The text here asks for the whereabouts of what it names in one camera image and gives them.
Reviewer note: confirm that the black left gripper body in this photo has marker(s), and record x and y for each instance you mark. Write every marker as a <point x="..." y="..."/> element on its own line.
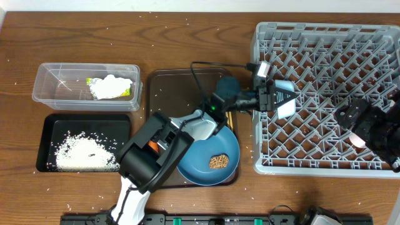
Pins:
<point x="262" y="105"/>

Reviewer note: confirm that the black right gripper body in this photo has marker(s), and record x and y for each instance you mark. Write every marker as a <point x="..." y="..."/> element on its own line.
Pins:
<point x="368" y="129"/>

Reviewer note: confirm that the light blue rice bowl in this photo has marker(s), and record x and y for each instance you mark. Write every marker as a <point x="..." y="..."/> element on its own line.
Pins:
<point x="289" y="108"/>

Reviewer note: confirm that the blue plate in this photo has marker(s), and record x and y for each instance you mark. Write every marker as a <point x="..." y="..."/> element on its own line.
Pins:
<point x="195" y="165"/>

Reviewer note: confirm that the colourful snack wrapper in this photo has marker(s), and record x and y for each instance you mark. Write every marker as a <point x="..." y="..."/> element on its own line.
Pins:
<point x="90" y="82"/>

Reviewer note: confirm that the white tissue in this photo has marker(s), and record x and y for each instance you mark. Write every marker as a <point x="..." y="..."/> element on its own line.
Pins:
<point x="111" y="86"/>

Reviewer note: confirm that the pink white cup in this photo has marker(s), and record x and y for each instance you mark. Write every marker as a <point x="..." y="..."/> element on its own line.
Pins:
<point x="357" y="141"/>

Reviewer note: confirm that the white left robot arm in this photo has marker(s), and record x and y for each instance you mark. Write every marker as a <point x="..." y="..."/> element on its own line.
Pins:
<point x="153" y="153"/>

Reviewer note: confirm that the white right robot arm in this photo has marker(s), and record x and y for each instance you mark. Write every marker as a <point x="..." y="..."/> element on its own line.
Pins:
<point x="373" y="128"/>

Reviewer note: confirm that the grey dishwasher rack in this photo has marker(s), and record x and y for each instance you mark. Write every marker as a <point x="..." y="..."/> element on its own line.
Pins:
<point x="329" y="65"/>

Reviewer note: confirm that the black waste tray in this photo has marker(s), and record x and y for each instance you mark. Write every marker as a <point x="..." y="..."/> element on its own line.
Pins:
<point x="114" y="126"/>

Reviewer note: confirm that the brown walnut cookie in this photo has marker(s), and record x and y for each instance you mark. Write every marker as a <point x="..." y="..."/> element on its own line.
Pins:
<point x="219" y="162"/>

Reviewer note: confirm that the brown serving tray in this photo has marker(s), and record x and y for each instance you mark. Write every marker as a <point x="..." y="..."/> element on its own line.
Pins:
<point x="175" y="93"/>

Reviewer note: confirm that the orange carrot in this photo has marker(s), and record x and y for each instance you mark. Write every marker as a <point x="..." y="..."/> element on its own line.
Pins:
<point x="154" y="146"/>

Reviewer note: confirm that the white rice pile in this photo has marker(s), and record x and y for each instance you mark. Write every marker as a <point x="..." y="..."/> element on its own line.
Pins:
<point x="83" y="152"/>

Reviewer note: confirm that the clear plastic bin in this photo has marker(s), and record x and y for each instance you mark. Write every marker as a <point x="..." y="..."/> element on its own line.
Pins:
<point x="88" y="86"/>

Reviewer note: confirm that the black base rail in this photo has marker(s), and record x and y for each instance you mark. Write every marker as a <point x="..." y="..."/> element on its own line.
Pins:
<point x="160" y="219"/>

